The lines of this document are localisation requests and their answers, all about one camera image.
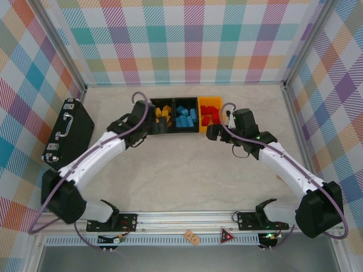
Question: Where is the black plastic bin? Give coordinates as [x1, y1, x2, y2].
[149, 97, 176, 135]
[173, 97, 200, 134]

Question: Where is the yellow plastic bin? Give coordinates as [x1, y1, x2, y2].
[197, 96, 225, 133]

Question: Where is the red triangle sign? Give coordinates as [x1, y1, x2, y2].
[220, 227, 235, 244]

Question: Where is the orange paper tag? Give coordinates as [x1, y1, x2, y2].
[183, 229, 201, 245]

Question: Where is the thin black cable loop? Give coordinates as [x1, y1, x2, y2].
[231, 143, 250, 159]

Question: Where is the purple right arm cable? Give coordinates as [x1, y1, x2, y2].
[221, 101, 349, 252]

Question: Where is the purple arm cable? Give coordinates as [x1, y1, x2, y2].
[28, 91, 151, 253]
[221, 101, 349, 252]

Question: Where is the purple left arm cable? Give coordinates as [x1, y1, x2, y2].
[28, 91, 151, 253]

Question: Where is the aluminium back rail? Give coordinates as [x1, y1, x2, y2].
[84, 81, 286, 88]

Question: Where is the aluminium side rail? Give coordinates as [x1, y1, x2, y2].
[279, 80, 324, 210]

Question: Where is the black case with metal handle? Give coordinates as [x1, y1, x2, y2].
[41, 98, 96, 172]

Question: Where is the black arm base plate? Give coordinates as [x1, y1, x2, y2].
[86, 212, 138, 233]
[236, 211, 290, 231]

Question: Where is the aluminium mounting rail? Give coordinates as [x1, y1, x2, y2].
[28, 209, 344, 236]

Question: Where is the small wired connector board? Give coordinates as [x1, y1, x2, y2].
[258, 231, 283, 248]
[97, 233, 127, 246]

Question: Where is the slotted grey cable duct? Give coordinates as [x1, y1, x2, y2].
[45, 236, 263, 247]

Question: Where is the aluminium frame post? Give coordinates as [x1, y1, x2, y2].
[33, 0, 87, 99]
[282, 0, 340, 88]

